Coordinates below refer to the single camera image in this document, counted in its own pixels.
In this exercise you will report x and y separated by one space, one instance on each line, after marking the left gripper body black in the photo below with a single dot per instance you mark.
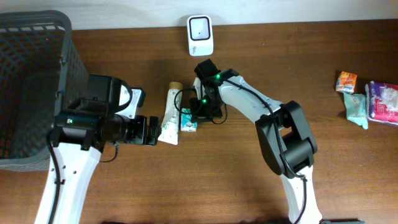
135 132

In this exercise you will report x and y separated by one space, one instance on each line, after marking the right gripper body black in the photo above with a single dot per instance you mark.
208 105

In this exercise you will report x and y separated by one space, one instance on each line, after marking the white tube wooden cap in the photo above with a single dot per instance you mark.
170 122

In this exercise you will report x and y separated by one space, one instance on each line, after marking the teal tissue pack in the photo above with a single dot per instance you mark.
186 124

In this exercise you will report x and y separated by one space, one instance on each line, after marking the orange tissue pack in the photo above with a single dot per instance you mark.
346 82

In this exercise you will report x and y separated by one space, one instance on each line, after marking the teal snack pouch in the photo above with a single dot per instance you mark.
356 109

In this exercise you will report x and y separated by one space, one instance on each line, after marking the pink purple pad pack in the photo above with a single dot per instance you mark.
381 102

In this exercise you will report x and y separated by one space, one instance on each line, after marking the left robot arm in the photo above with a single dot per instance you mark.
105 115

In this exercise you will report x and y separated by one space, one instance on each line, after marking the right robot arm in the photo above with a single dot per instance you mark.
287 143

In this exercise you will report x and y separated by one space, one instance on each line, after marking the white barcode scanner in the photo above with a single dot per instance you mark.
200 35

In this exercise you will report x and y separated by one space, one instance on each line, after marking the grey plastic mesh basket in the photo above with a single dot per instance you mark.
41 74

